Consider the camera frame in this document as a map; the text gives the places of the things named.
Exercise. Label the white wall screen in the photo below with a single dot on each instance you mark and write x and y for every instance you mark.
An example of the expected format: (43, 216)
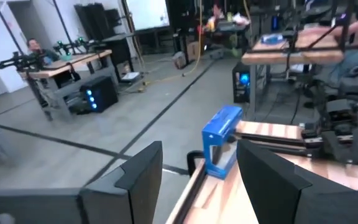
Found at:
(148, 14)

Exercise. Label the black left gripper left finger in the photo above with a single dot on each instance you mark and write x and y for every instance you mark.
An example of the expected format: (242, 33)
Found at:
(135, 186)

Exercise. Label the wooden workbench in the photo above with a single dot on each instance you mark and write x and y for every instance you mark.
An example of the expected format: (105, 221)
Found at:
(73, 59)
(291, 57)

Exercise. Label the black folding panels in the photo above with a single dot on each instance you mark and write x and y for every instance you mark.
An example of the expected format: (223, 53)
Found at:
(95, 18)

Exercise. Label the blue packet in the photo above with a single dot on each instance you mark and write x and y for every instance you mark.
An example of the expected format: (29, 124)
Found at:
(272, 38)

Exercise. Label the black computer tower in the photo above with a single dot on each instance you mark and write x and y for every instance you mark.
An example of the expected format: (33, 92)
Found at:
(104, 93)
(242, 90)

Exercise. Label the black background robot arm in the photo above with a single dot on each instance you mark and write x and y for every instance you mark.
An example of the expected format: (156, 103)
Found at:
(73, 46)
(20, 62)

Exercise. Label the blue game controller box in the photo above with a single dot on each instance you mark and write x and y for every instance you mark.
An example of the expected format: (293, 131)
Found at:
(219, 127)

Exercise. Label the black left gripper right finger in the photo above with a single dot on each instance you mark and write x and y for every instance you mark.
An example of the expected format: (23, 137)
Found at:
(275, 193)

